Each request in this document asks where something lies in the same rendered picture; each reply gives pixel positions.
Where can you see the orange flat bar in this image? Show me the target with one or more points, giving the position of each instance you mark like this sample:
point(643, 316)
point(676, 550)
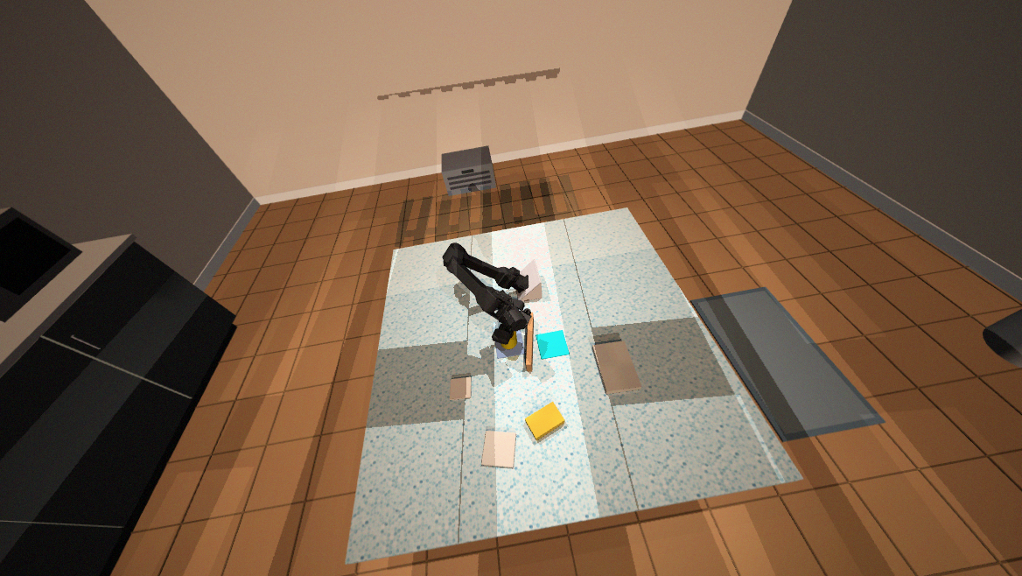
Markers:
point(530, 335)

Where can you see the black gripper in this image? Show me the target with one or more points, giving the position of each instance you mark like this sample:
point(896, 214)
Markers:
point(503, 333)

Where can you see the yellow rectangular block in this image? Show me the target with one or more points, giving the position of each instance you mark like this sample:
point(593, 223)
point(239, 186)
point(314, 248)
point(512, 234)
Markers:
point(544, 421)

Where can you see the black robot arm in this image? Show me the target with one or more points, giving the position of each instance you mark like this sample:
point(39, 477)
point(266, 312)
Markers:
point(456, 260)

